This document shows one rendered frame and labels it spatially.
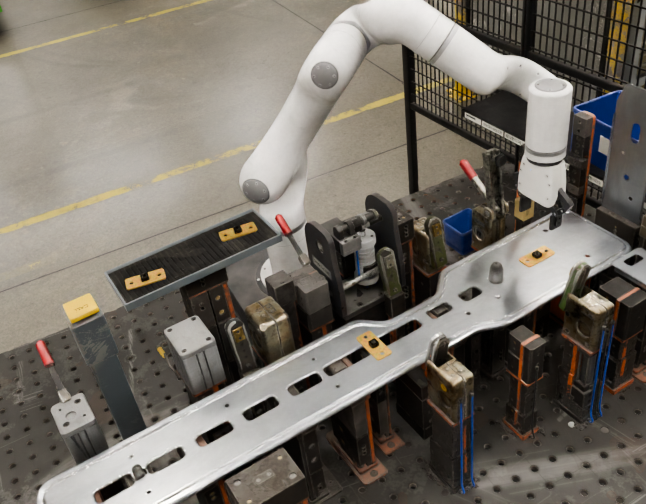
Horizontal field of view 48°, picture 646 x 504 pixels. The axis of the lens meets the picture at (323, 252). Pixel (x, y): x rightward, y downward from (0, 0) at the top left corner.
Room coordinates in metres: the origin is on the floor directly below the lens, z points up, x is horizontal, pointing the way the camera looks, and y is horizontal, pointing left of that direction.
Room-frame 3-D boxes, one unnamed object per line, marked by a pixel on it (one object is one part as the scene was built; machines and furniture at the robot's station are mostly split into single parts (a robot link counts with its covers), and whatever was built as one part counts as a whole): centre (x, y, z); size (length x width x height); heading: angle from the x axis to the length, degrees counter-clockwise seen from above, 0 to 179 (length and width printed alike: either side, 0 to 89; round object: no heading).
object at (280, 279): (1.24, 0.10, 0.90); 0.05 x 0.05 x 0.40; 27
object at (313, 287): (1.25, 0.04, 0.89); 0.13 x 0.11 x 0.38; 27
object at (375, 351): (1.09, -0.08, 1.01); 0.08 x 0.04 x 0.01; 27
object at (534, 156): (1.31, -0.49, 1.29); 0.09 x 0.08 x 0.03; 27
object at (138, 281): (1.23, 0.38, 1.17); 0.08 x 0.04 x 0.01; 105
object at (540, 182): (1.30, -0.49, 1.23); 0.10 x 0.07 x 0.11; 27
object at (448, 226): (1.77, -0.44, 0.74); 0.11 x 0.10 x 0.09; 117
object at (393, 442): (1.11, -0.07, 0.84); 0.13 x 0.05 x 0.29; 27
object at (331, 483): (1.00, 0.11, 0.84); 0.13 x 0.11 x 0.29; 27
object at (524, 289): (1.08, -0.06, 1.00); 1.38 x 0.22 x 0.02; 117
